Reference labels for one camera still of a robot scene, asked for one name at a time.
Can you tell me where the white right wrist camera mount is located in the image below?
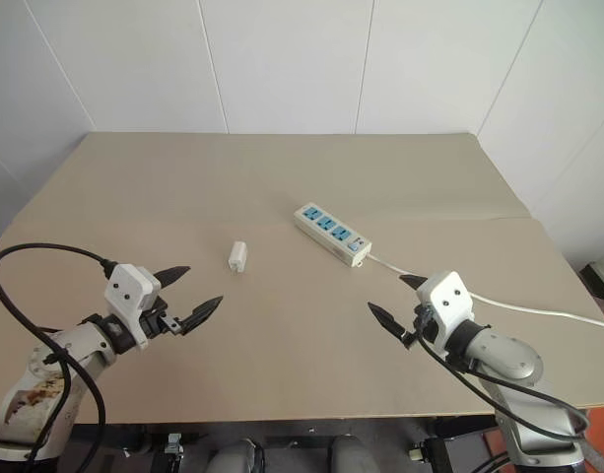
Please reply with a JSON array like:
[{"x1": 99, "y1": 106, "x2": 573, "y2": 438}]
[{"x1": 416, "y1": 271, "x2": 476, "y2": 360}]

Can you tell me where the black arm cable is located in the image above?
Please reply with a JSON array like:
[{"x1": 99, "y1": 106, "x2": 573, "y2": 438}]
[
  {"x1": 0, "y1": 241, "x2": 116, "y2": 473},
  {"x1": 413, "y1": 307, "x2": 592, "y2": 439}
]

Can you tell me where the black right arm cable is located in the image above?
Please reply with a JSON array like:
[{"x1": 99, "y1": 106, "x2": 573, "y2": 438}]
[{"x1": 413, "y1": 307, "x2": 592, "y2": 439}]

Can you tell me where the white plug adapter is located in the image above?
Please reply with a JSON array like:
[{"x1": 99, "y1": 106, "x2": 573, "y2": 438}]
[{"x1": 226, "y1": 238, "x2": 250, "y2": 274}]

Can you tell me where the white power strip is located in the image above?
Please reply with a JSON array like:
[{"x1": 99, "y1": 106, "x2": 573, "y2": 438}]
[{"x1": 293, "y1": 202, "x2": 373, "y2": 270}]

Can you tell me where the pointed black right gripper finger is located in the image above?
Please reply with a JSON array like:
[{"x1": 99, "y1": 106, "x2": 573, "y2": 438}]
[
  {"x1": 367, "y1": 302, "x2": 407, "y2": 341},
  {"x1": 398, "y1": 274, "x2": 429, "y2": 293}
]

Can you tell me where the white power cable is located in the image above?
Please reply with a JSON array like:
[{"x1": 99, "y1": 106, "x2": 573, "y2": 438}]
[{"x1": 365, "y1": 251, "x2": 604, "y2": 334}]

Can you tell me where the grey rounded shape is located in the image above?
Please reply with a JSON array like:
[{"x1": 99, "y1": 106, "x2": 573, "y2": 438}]
[
  {"x1": 328, "y1": 435, "x2": 377, "y2": 473},
  {"x1": 210, "y1": 439, "x2": 264, "y2": 473}
]

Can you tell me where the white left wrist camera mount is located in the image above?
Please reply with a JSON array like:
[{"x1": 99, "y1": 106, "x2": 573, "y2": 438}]
[{"x1": 103, "y1": 263, "x2": 162, "y2": 352}]

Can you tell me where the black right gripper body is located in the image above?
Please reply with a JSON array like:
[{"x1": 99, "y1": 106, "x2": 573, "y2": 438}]
[{"x1": 401, "y1": 303, "x2": 437, "y2": 350}]

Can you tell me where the pointed black left gripper finger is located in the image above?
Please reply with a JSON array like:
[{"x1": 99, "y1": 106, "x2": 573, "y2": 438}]
[
  {"x1": 151, "y1": 265, "x2": 192, "y2": 290},
  {"x1": 177, "y1": 295, "x2": 225, "y2": 338}
]

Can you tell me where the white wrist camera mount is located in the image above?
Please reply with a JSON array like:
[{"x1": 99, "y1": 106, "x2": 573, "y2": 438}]
[
  {"x1": 416, "y1": 271, "x2": 476, "y2": 360},
  {"x1": 103, "y1": 263, "x2": 162, "y2": 352}
]

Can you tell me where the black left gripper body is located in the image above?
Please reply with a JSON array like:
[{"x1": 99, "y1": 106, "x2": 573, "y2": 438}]
[{"x1": 138, "y1": 298, "x2": 185, "y2": 339}]

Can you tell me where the black metal table frame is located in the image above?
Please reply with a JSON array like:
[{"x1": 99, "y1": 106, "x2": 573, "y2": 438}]
[{"x1": 59, "y1": 415, "x2": 503, "y2": 473}]

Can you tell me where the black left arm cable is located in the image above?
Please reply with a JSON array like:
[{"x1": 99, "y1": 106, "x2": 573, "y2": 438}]
[{"x1": 0, "y1": 241, "x2": 116, "y2": 473}]

